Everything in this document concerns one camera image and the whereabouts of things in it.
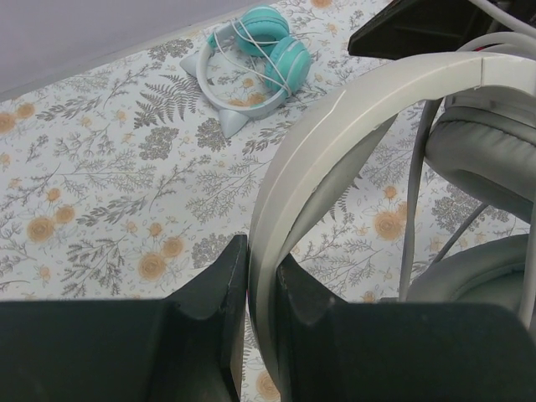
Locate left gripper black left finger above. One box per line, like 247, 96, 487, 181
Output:
1, 234, 247, 401

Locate white headphone cable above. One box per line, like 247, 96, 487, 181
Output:
209, 12, 311, 97

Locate teal white headphones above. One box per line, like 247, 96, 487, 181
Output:
180, 5, 312, 138

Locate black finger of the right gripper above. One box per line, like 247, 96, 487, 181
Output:
348, 0, 492, 56

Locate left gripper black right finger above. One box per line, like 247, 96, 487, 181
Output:
276, 256, 535, 401

